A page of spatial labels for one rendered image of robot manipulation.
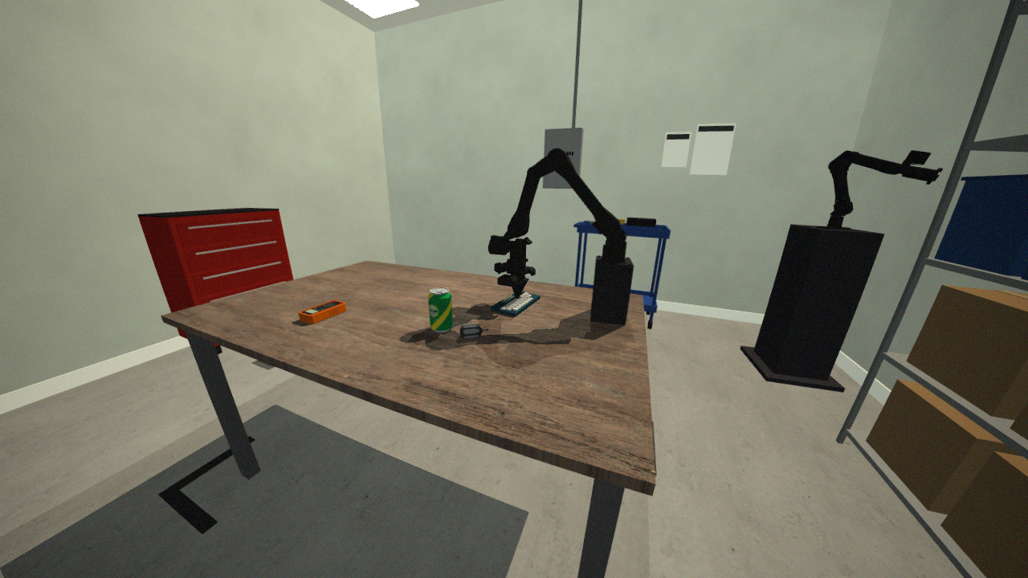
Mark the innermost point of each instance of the orange digital multimeter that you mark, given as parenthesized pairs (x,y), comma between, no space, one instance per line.
(322,312)

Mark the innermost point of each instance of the green soda can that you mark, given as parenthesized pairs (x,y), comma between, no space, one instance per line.
(440,309)

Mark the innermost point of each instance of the teal keyboard panel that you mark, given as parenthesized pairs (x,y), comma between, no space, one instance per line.
(513,306)

